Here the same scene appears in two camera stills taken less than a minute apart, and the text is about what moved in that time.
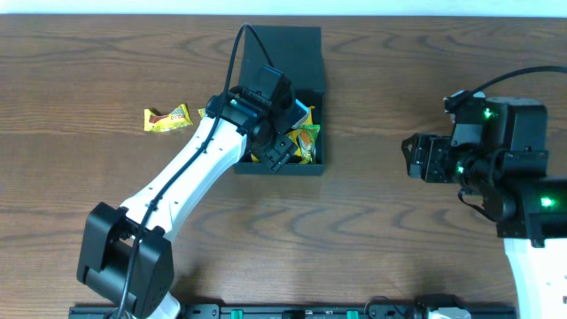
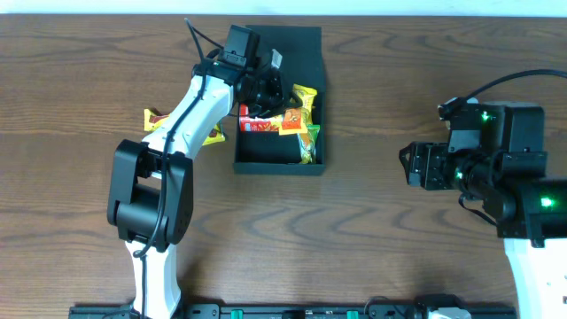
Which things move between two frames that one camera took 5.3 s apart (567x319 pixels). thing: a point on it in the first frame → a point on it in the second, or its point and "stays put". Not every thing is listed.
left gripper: [276, 159] → [280, 102]
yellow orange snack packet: [293, 136] → [296, 120]
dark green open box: [297, 51] stays put
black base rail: [311, 311] stays put
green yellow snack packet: [307, 135] stays put
